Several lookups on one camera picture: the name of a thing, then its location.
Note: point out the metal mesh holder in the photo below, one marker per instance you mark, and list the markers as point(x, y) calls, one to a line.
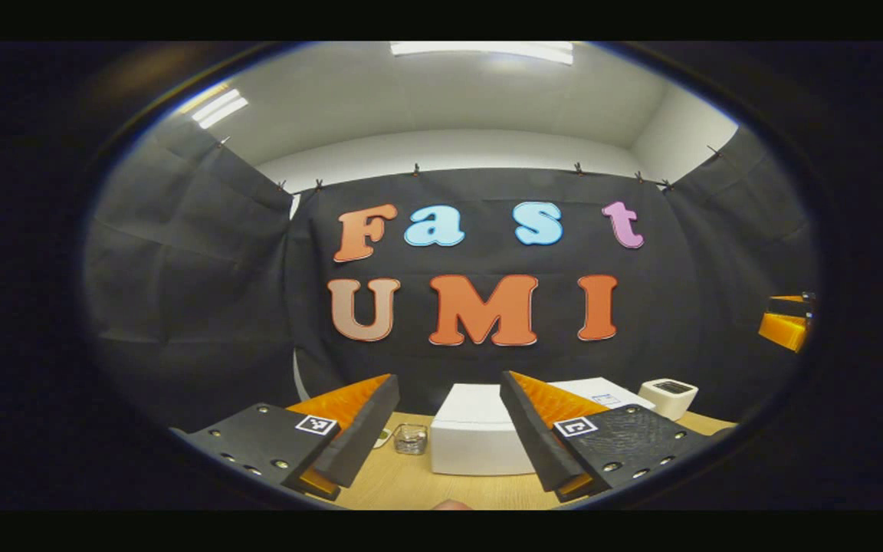
point(411, 439)

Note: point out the small ceiling light panel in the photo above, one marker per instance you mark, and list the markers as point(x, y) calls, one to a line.
point(219, 107)

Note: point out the white square appliance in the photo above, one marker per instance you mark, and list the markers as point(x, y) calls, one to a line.
point(667, 397)

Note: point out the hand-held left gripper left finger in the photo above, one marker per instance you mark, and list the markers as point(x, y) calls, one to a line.
point(369, 429)

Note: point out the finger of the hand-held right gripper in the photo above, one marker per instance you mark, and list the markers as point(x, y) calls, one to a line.
point(785, 330)

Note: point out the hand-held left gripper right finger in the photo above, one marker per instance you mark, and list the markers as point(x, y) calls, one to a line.
point(530, 433)

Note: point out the white microwave oven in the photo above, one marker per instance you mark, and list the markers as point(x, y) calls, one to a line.
point(472, 429)

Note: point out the large ceiling light panel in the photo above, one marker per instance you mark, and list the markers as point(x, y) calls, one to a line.
point(487, 50)

